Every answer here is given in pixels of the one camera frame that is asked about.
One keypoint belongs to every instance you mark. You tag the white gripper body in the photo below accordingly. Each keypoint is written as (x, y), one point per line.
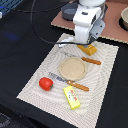
(88, 24)

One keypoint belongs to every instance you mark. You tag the toy bread loaf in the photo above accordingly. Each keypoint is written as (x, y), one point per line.
(90, 50)

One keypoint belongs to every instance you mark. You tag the yellow butter box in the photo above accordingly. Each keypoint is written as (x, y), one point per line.
(71, 97)

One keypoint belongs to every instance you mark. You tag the red toy tomato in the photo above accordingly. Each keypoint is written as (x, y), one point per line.
(45, 83)

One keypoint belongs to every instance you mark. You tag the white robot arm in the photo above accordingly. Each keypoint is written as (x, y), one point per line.
(93, 4)

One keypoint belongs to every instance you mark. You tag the left grey toy pot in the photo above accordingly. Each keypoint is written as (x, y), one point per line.
(69, 10)

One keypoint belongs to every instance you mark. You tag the grey toy pot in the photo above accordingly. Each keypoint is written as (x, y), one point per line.
(69, 10)
(105, 9)

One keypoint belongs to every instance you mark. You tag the right grey toy pot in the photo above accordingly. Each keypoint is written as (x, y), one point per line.
(105, 9)

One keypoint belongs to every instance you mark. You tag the beige bowl at edge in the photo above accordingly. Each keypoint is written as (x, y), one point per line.
(124, 16)

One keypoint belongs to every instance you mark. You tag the round wooden plate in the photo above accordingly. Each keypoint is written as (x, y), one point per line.
(72, 68)

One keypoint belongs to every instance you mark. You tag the woven beige placemat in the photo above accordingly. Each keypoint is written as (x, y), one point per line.
(55, 101)

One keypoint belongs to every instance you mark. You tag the knife with wooden handle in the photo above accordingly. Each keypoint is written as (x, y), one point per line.
(83, 58)

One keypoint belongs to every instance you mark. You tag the fork with wooden handle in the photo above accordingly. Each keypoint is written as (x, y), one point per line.
(74, 84)

